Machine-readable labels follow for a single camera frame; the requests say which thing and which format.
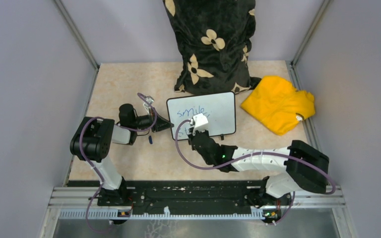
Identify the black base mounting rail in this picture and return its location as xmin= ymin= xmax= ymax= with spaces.
xmin=65 ymin=179 xmax=290 ymax=224

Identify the black floral plush blanket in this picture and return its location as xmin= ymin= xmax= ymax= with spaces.
xmin=163 ymin=0 xmax=261 ymax=95

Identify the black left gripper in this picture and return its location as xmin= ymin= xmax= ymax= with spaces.
xmin=131 ymin=107 xmax=174 ymax=132

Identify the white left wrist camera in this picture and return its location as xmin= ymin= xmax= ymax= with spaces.
xmin=143 ymin=96 xmax=154 ymax=114

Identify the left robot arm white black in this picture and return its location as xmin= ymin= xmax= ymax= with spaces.
xmin=69 ymin=104 xmax=174 ymax=205

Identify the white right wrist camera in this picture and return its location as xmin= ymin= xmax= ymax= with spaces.
xmin=189 ymin=113 xmax=208 ymax=136

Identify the left aluminium frame post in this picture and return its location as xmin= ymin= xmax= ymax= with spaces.
xmin=53 ymin=0 xmax=100 ymax=70

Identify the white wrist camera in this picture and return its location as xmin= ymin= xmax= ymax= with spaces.
xmin=143 ymin=96 xmax=154 ymax=114
xmin=189 ymin=113 xmax=208 ymax=136

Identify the yellow folded garment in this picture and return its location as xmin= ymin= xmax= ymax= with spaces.
xmin=241 ymin=76 xmax=316 ymax=136

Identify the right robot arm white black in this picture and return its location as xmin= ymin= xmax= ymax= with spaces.
xmin=188 ymin=131 xmax=329 ymax=204

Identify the aluminium frame post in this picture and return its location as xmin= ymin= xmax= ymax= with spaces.
xmin=53 ymin=0 xmax=100 ymax=70
xmin=291 ymin=0 xmax=333 ymax=68

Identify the right aluminium frame post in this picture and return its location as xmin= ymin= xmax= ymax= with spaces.
xmin=291 ymin=0 xmax=333 ymax=68

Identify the small whiteboard black frame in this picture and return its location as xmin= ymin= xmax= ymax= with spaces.
xmin=166 ymin=92 xmax=236 ymax=140

